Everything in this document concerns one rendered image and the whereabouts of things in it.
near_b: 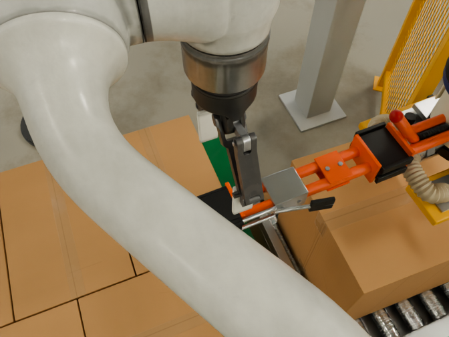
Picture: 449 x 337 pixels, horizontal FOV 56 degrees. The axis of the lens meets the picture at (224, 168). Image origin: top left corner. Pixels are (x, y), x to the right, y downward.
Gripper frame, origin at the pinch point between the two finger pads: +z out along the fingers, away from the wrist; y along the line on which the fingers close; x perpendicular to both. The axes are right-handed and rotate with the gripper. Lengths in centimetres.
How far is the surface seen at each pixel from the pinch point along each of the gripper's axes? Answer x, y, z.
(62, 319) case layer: 49, 17, 86
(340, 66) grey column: -103, 96, 102
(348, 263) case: -29, -10, 45
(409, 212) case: -50, -4, 45
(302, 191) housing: -14.5, -1.9, 13.5
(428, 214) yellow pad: -42, -11, 27
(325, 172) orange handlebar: -20.5, 0.3, 13.7
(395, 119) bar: -31.8, 0.2, 3.3
